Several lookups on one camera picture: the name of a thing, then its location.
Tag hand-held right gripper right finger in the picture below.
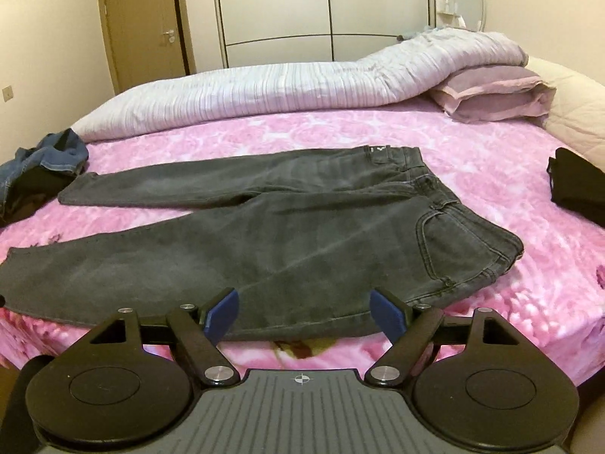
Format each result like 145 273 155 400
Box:
363 288 519 386

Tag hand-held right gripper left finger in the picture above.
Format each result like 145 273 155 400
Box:
87 288 240 385

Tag grey jeans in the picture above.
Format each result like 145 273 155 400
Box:
0 146 524 341

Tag pink floral blanket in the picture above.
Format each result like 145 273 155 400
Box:
0 106 605 379

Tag crumpled black garment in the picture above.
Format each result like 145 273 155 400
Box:
0 170 71 228

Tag blue jeans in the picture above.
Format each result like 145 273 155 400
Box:
0 127 90 199

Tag folded black garment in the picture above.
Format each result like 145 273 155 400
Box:
547 146 605 228

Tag striped white duvet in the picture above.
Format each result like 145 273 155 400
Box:
71 27 529 143

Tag purple pillow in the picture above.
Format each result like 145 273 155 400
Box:
428 64 555 126

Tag cream quilted headboard cushion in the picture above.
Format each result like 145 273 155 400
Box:
524 56 605 171

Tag wooden door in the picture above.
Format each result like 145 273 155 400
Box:
97 0 197 95

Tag white wardrobe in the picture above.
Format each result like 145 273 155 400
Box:
210 0 436 69

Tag round mirror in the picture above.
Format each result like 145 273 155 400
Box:
455 0 487 34

